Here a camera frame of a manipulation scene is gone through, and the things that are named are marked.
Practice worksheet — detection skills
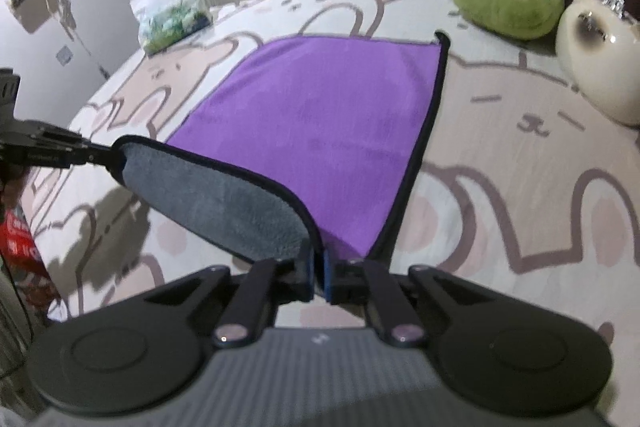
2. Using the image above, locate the clear bag of candies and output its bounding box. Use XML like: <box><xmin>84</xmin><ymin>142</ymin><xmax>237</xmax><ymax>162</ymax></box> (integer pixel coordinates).
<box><xmin>129</xmin><ymin>0</ymin><xmax>212</xmax><ymax>56</ymax></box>

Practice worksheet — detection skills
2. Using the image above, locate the white ceramic cat figurine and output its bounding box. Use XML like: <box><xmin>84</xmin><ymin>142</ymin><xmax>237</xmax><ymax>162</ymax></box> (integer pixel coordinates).
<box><xmin>555</xmin><ymin>0</ymin><xmax>639</xmax><ymax>127</ymax></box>

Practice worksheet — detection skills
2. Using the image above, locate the purple and grey towel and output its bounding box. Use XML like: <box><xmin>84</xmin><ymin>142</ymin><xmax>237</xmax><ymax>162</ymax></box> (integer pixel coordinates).
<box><xmin>115</xmin><ymin>32</ymin><xmax>450</xmax><ymax>263</ymax></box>

